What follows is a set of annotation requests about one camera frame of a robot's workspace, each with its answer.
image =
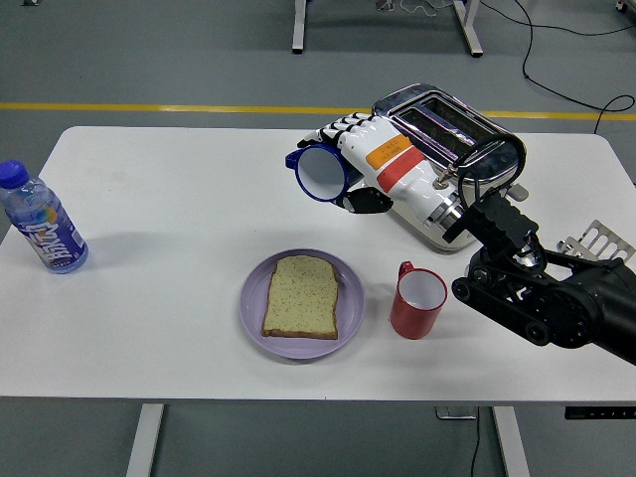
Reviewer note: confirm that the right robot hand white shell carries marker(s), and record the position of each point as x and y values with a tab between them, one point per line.
387	159

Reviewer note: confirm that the blue enamel cup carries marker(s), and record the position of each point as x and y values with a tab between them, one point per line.
320	171

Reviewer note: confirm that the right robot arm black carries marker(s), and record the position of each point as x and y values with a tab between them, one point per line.
571	293

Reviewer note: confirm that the red enamel cup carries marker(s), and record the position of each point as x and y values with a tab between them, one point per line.
410	320

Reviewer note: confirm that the slice of toast bread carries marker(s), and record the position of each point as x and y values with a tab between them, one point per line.
300	298

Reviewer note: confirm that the cream and chrome toaster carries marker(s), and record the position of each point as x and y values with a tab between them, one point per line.
447	124

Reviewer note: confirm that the purple round plate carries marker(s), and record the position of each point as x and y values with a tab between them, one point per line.
348	298

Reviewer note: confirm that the white background table leg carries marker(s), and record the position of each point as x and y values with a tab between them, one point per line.
298	30
469	30

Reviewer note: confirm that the metal toast rack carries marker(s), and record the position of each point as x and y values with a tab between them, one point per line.
596	229

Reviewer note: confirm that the yellow floor tape line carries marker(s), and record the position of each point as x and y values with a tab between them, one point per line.
149	107

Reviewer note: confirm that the white caster wheel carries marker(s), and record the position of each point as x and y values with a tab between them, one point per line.
620	4

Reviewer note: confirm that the black table control panel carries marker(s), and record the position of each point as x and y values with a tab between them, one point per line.
596	413

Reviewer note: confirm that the plastic bottle with blue label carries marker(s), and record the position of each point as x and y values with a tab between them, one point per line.
49	238

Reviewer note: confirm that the grey bracket under table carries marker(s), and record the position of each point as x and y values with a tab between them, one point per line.
454	413

